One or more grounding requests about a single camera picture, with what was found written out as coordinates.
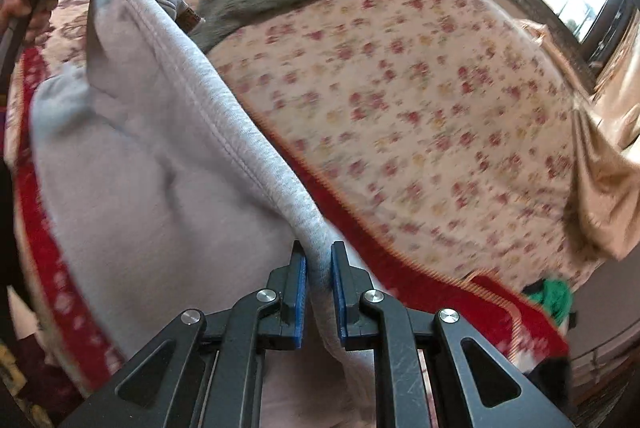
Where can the beige curtain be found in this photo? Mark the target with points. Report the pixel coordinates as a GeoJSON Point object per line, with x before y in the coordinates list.
{"type": "Point", "coordinates": [606, 140]}

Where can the red floral plush blanket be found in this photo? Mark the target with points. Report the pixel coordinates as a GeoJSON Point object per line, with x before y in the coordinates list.
{"type": "Point", "coordinates": [519, 329]}

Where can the person's left hand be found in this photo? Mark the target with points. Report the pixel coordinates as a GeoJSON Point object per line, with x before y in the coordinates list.
{"type": "Point", "coordinates": [39, 17]}

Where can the green cloth item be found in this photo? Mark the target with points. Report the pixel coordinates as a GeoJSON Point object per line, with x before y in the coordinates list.
{"type": "Point", "coordinates": [554, 296]}

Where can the small-flower pink bedsheet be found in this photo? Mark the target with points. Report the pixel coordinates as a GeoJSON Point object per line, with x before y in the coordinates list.
{"type": "Point", "coordinates": [437, 123]}

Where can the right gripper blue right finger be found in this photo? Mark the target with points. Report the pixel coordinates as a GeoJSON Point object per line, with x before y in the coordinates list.
{"type": "Point", "coordinates": [432, 370]}

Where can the light grey sweatpants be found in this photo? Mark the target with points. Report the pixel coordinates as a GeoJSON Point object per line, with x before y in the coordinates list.
{"type": "Point", "coordinates": [163, 195]}

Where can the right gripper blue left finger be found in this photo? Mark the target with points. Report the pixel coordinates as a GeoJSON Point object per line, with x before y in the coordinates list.
{"type": "Point", "coordinates": [206, 370]}

